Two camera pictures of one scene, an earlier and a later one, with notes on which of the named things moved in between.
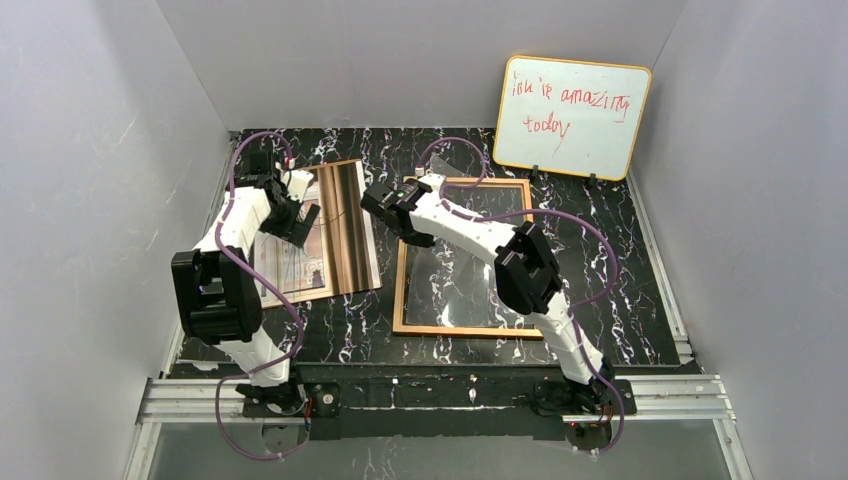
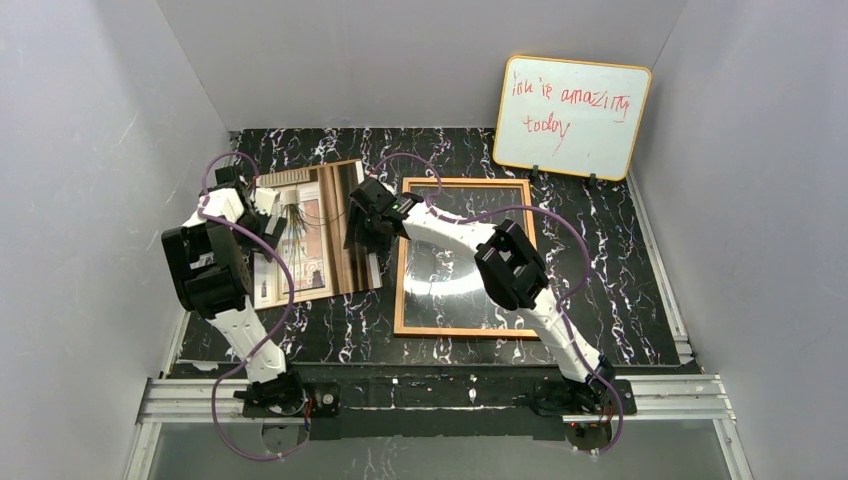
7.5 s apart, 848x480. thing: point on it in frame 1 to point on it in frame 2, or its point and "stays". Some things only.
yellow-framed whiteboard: (571, 117) stays
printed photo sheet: (338, 254) stays
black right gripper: (403, 223) to (361, 225)
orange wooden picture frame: (500, 331) stays
